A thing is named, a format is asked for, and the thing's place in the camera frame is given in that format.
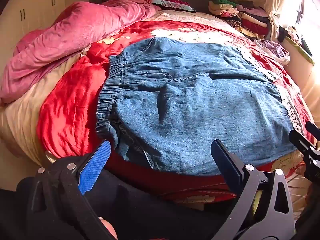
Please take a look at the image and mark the patterned pillow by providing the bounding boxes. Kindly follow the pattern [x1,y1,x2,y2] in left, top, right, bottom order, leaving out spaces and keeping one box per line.
[151,0,197,13]

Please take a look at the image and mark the pink blanket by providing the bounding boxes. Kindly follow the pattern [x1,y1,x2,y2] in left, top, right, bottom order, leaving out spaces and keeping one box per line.
[0,0,163,105]

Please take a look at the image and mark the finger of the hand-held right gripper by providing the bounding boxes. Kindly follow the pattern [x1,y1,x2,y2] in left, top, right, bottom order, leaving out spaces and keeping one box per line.
[288,129,317,155]
[305,121,320,141]

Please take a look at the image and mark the beige bed sheet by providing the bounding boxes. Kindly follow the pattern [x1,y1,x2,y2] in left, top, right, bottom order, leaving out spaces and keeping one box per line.
[0,52,87,166]

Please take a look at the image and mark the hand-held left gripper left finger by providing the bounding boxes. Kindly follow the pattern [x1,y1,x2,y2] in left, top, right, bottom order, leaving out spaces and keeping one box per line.
[16,140,118,240]

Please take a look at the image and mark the bright window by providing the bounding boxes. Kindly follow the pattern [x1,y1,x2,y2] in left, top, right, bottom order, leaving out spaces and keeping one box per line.
[278,0,320,32]

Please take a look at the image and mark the pile of folded clothes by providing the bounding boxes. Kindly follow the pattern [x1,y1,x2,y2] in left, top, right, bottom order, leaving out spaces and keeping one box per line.
[208,0,273,39]

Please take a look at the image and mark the white wardrobe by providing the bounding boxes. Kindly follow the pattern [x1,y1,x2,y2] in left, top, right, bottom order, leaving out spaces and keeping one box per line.
[0,0,66,53]

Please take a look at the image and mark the cream curtain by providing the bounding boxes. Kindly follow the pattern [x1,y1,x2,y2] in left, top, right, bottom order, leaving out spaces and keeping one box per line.
[263,0,304,42]

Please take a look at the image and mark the red floral bedspread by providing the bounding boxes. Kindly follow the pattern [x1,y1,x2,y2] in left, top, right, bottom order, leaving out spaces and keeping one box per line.
[36,20,316,204]

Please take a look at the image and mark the blue denim pants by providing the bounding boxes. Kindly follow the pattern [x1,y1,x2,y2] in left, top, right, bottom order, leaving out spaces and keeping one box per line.
[95,37,298,177]

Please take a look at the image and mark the person's left hand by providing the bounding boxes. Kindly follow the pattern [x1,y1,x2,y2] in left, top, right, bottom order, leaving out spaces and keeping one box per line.
[98,217,118,240]

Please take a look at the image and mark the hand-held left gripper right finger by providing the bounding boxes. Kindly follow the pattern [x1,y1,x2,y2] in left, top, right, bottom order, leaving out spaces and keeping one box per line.
[211,139,294,240]

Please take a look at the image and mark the green trimmed windowsill cloth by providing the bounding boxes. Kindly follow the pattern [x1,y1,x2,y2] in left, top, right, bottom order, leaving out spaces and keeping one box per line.
[278,26,315,66]

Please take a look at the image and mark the person's black clothing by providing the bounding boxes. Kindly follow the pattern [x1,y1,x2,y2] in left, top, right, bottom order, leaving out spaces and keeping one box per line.
[0,167,234,240]

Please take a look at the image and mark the purple cloth in bag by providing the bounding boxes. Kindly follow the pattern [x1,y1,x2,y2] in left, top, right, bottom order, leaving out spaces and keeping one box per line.
[253,38,291,65]

